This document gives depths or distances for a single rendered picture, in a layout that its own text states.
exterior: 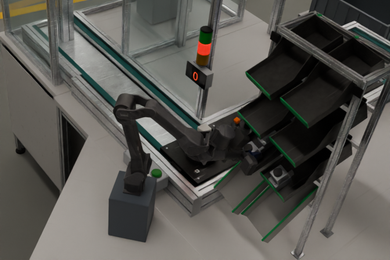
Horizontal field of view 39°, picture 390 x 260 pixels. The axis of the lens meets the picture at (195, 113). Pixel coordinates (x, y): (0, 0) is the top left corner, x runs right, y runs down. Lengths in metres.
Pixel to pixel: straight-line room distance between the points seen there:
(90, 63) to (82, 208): 0.87
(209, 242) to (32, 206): 1.48
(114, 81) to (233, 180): 0.88
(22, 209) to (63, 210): 1.17
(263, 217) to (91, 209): 0.65
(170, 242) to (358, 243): 0.72
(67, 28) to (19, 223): 1.12
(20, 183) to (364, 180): 1.98
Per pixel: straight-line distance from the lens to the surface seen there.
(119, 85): 2.62
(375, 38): 3.31
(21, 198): 3.36
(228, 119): 2.41
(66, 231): 2.09
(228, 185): 2.05
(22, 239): 3.17
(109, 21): 3.20
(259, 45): 3.15
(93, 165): 2.30
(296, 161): 1.71
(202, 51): 2.16
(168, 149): 2.22
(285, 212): 1.95
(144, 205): 1.90
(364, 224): 2.31
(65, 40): 2.91
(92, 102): 2.47
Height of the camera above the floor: 2.50
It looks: 39 degrees down
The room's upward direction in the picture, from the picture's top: 8 degrees clockwise
